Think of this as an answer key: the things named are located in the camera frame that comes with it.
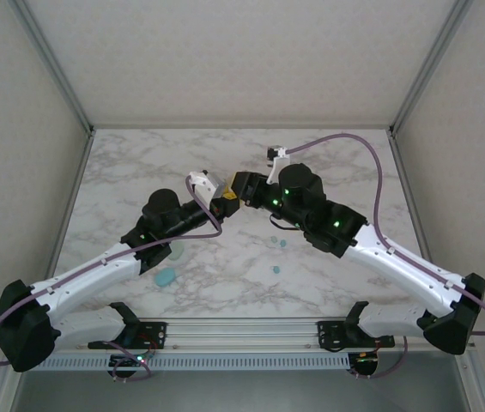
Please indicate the pale green earbud charging case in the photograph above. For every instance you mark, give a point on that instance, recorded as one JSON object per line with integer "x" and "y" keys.
{"x": 177, "y": 255}

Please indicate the blue earbud charging case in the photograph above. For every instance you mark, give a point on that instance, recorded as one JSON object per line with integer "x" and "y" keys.
{"x": 165, "y": 277}

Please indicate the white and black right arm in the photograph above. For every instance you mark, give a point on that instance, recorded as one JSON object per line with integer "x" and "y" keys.
{"x": 405, "y": 266}

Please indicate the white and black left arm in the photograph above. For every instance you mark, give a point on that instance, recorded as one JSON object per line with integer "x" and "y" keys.
{"x": 92, "y": 272}

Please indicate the base circuit board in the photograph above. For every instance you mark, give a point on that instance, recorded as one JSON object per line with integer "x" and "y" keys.
{"x": 366, "y": 360}
{"x": 130, "y": 362}

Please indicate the aluminium frame cross bar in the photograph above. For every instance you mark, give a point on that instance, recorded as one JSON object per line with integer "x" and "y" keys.
{"x": 242, "y": 126}

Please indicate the aluminium frame side rail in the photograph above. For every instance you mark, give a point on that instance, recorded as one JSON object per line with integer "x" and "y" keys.
{"x": 414, "y": 201}
{"x": 69, "y": 201}

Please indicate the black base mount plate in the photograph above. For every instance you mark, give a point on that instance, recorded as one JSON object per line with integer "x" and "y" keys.
{"x": 156, "y": 332}
{"x": 332, "y": 335}

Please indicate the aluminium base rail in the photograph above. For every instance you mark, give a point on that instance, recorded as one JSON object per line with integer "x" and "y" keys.
{"x": 242, "y": 335}

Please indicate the aluminium frame post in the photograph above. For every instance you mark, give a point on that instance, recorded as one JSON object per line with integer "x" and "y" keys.
{"x": 427, "y": 64}
{"x": 55, "y": 64}

